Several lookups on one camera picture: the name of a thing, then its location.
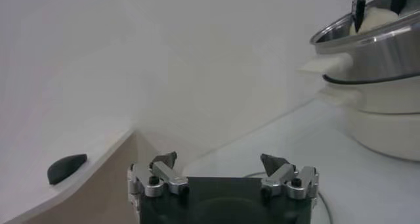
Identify black computer mouse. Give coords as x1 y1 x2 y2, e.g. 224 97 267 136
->
47 153 89 185

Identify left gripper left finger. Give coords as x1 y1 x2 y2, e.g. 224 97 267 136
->
127 151 190 198

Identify white side table with mouse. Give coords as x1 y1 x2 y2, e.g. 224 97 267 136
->
0 113 138 224

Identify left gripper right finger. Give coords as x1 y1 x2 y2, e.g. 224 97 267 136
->
260 152 320 200

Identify white steamed baozi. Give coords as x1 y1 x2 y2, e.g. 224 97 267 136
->
349 7 401 35

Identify glass lid with cream handle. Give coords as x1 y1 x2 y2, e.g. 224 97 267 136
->
242 171 333 224

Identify stainless steel steamer basket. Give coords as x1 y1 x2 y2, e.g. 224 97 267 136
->
310 0 420 83

